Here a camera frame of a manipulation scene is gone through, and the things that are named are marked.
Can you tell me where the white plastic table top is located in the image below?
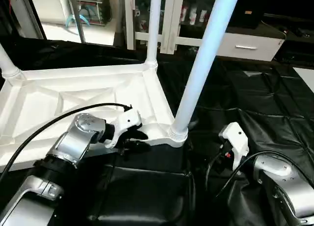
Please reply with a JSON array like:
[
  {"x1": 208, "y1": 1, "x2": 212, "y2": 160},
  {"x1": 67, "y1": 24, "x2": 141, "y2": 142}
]
[{"x1": 0, "y1": 61, "x2": 189, "y2": 172}]

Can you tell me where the white plastic table leg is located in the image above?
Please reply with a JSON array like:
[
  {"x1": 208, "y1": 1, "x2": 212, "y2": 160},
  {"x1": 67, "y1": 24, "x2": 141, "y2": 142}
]
[
  {"x1": 0, "y1": 43, "x2": 22, "y2": 80},
  {"x1": 145, "y1": 0, "x2": 163, "y2": 70},
  {"x1": 168, "y1": 0, "x2": 241, "y2": 141}
]

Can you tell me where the black work mat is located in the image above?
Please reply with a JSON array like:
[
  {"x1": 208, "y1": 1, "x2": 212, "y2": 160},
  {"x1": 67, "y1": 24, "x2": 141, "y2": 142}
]
[{"x1": 0, "y1": 37, "x2": 314, "y2": 226}]

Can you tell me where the white drawer unit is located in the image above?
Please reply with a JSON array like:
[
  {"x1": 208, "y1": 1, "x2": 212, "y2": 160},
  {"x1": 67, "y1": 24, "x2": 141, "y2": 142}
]
[{"x1": 216, "y1": 32, "x2": 286, "y2": 62}]

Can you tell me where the white glass-door cabinet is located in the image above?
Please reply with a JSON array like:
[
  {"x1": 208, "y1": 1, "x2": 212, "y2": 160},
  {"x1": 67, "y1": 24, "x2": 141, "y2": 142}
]
[{"x1": 123, "y1": 0, "x2": 221, "y2": 55}]

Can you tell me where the blue grey floor appliance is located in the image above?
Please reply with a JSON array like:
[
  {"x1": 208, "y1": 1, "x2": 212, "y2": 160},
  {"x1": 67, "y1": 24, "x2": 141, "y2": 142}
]
[{"x1": 66, "y1": 0, "x2": 111, "y2": 28}]

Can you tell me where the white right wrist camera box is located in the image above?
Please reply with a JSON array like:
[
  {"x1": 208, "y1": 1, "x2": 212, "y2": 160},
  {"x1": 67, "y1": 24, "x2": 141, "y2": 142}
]
[{"x1": 218, "y1": 122, "x2": 250, "y2": 170}]

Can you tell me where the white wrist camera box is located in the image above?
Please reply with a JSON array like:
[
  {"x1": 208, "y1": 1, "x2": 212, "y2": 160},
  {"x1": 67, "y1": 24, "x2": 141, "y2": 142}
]
[
  {"x1": 104, "y1": 110, "x2": 143, "y2": 149},
  {"x1": 218, "y1": 122, "x2": 250, "y2": 170}
]

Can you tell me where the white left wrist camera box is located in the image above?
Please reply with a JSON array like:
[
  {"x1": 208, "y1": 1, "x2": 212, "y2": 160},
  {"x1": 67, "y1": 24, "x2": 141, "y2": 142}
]
[{"x1": 104, "y1": 110, "x2": 143, "y2": 149}]

